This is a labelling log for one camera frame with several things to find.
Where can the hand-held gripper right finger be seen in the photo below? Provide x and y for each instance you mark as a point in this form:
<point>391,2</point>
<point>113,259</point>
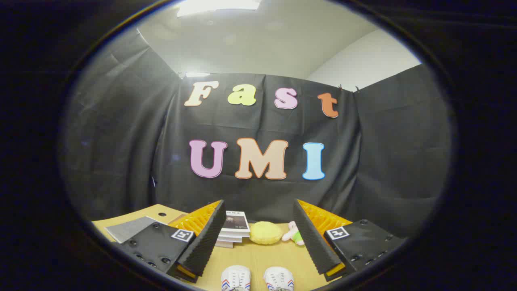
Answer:
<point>311,238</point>

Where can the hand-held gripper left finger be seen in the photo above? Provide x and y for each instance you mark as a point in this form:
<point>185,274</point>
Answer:
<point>208,242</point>

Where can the white shoe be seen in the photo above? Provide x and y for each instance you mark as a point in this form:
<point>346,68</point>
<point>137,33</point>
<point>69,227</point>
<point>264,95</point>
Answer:
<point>236,277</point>
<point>278,278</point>

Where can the grey fabric storage box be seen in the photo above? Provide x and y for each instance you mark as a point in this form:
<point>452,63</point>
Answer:
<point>131,229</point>

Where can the pink pig plush toy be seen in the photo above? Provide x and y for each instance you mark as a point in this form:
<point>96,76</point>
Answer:
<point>294,235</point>

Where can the plain white book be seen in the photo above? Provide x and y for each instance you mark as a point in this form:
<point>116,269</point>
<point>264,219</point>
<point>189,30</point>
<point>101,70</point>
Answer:
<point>230,239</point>

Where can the white book with portrait cover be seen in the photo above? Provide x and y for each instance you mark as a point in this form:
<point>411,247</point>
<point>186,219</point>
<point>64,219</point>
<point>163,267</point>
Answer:
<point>236,222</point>

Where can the yellow peanut plush toy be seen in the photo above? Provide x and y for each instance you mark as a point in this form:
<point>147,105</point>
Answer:
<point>265,233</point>

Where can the black backdrop cloth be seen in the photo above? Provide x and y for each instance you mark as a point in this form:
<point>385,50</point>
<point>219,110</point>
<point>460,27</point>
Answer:
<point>161,141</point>

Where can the ceiling light panel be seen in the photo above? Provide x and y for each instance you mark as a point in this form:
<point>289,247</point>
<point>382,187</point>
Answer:
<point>218,6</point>

